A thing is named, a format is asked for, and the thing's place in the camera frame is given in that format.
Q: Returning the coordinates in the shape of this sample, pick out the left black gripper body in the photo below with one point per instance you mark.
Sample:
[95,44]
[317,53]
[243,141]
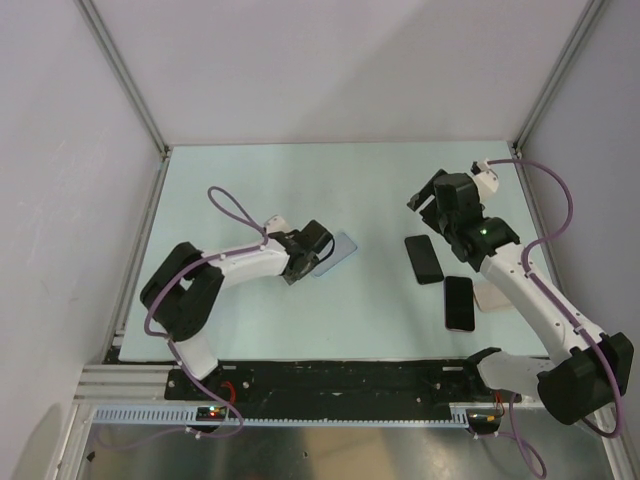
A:
[292,277]

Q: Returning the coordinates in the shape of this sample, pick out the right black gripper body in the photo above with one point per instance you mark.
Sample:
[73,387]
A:
[439,219]

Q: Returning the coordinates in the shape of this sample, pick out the light blue phone case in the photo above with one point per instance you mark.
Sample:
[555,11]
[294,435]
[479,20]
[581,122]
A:
[344,247]

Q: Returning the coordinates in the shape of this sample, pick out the black smartphone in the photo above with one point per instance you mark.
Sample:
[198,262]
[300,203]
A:
[424,262]

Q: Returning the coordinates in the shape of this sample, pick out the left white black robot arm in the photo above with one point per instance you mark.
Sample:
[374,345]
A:
[179,297]

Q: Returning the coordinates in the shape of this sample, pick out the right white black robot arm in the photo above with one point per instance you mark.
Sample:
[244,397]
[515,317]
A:
[586,369]

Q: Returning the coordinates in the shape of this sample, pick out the black phone pink edge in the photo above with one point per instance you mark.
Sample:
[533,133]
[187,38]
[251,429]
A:
[459,304]

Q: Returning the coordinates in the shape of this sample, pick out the beige phone case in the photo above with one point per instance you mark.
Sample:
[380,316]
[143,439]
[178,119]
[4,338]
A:
[489,298]

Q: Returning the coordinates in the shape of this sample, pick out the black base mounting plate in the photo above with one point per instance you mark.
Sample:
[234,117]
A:
[256,382]

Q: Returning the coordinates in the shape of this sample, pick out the left controller board with LEDs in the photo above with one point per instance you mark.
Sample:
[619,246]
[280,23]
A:
[211,413]

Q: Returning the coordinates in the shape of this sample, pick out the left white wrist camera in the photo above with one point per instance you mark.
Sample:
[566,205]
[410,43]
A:
[276,224]

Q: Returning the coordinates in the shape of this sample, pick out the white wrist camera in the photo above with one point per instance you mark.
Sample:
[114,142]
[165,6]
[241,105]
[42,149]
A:
[485,179]
[276,224]

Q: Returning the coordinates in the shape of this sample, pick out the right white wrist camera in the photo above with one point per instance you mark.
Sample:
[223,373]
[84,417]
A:
[485,179]

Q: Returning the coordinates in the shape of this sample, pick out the white slotted cable duct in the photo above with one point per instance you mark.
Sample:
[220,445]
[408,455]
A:
[192,415]

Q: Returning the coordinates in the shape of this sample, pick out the right controller board with wires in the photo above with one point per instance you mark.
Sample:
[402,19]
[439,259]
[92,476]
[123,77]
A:
[482,422]

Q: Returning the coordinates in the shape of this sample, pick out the left aluminium side rail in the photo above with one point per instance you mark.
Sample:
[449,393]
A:
[127,290]

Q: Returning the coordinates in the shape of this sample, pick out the right aluminium corner post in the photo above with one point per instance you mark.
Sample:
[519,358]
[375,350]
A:
[569,54]

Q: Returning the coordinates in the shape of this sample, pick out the aluminium corner post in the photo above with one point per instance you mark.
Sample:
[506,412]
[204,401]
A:
[569,54]
[121,72]

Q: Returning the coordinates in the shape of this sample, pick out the left aluminium corner post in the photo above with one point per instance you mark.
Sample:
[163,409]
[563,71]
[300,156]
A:
[121,72]

